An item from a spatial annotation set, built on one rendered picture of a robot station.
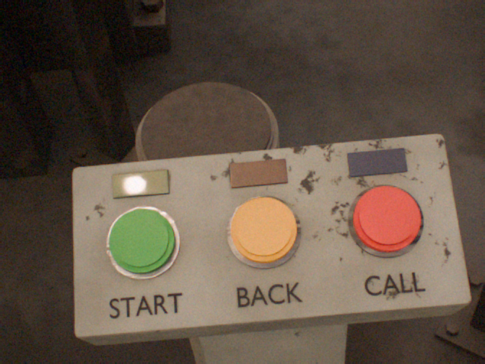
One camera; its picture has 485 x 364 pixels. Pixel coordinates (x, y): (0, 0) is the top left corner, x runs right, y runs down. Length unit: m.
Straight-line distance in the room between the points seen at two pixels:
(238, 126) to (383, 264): 0.21
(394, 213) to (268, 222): 0.08
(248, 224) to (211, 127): 0.19
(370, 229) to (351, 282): 0.03
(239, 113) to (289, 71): 0.77
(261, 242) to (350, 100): 0.92
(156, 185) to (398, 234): 0.15
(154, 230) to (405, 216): 0.15
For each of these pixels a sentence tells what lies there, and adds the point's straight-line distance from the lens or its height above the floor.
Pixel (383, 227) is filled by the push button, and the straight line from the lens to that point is 0.47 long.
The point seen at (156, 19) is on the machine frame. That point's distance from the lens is 1.45.
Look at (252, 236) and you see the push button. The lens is 0.47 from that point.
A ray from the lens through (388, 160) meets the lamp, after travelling 0.50.
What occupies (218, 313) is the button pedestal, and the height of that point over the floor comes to 0.58.
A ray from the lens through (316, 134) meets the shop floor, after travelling 1.32.
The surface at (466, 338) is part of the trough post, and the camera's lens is 1.12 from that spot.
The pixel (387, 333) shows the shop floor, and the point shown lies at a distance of 1.12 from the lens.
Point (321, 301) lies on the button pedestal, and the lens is 0.47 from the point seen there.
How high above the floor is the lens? 1.00
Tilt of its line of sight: 52 degrees down
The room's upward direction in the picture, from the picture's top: 7 degrees counter-clockwise
